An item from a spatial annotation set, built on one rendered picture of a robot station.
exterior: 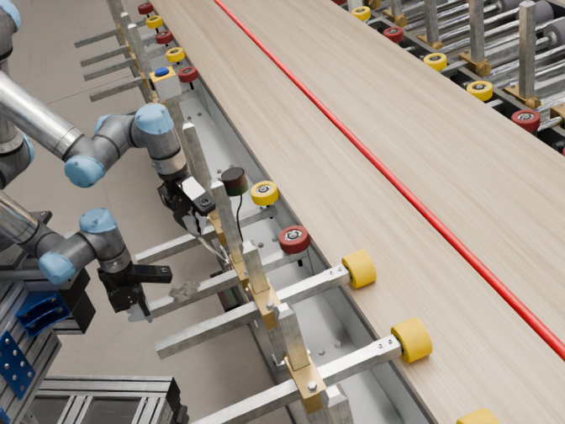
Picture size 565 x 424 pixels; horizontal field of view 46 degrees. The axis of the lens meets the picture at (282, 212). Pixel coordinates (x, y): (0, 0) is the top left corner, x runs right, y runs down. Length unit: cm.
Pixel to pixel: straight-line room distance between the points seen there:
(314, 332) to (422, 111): 79
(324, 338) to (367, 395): 23
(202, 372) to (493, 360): 156
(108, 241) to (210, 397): 120
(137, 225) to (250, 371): 127
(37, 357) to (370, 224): 98
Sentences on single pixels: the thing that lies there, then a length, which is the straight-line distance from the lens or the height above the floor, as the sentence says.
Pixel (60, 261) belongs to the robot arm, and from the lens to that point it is 156.
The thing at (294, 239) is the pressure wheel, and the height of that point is 91.
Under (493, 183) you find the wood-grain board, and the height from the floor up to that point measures 90.
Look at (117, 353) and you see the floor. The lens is 299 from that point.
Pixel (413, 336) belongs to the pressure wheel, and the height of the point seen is 97.
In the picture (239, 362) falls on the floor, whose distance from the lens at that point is 273.
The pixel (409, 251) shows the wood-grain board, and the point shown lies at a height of 90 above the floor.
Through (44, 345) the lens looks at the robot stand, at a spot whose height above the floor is 74.
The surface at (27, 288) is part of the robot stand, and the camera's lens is 195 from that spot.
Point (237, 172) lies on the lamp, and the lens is 166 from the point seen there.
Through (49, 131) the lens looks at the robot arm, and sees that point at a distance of 151.
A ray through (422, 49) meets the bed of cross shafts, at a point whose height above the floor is 83.
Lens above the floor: 201
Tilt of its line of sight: 36 degrees down
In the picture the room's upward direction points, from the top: 15 degrees counter-clockwise
